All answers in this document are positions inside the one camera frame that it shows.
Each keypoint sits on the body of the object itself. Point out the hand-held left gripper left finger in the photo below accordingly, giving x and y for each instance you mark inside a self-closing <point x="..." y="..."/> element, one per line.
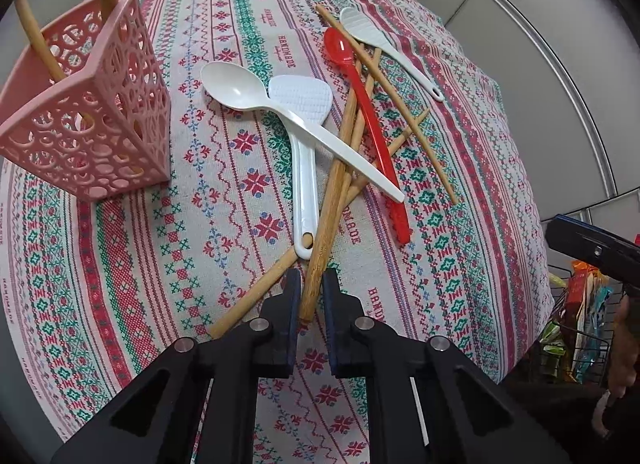
<point x="295" y="314"/>

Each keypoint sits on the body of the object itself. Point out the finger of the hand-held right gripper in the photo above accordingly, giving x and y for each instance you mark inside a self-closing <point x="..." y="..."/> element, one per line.
<point x="595" y="249"/>

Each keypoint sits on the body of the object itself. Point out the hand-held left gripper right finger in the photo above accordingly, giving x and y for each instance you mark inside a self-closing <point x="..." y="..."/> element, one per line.
<point x="330" y="314"/>

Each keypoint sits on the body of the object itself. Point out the large white rice paddle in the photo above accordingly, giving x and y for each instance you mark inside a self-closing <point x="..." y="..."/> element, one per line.
<point x="302" y="184"/>

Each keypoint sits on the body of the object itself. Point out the white plastic spoon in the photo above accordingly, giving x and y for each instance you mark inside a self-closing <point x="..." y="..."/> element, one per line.
<point x="232" y="84"/>

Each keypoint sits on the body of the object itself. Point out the red plastic spoon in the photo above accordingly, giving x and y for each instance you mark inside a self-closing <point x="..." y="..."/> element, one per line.
<point x="337" y="46"/>

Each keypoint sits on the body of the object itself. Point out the pink perforated plastic basket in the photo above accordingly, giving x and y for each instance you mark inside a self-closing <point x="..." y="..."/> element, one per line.
<point x="115" y="109"/>

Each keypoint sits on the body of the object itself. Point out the small white rice paddle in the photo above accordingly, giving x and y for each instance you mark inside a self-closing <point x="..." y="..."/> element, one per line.
<point x="360" y="24"/>

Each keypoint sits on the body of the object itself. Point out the person's right hand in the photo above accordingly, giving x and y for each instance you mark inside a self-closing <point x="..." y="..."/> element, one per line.
<point x="627" y="359"/>

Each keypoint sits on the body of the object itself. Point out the orange snack packet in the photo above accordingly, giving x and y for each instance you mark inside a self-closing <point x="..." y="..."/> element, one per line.
<point x="582" y="286"/>

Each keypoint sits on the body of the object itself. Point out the teal snack packet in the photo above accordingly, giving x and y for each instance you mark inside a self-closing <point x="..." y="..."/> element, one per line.
<point x="592" y="344"/>

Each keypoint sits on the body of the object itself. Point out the green snack packet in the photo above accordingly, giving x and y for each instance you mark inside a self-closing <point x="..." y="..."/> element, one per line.
<point x="552" y="341"/>

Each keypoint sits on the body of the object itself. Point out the patterned red green tablecloth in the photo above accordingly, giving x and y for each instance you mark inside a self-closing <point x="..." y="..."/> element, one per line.
<point x="225" y="224"/>

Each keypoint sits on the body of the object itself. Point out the grey cabinet drawer front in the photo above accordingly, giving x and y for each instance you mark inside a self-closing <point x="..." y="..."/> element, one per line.
<point x="600" y="44"/>
<point x="540" y="119"/>

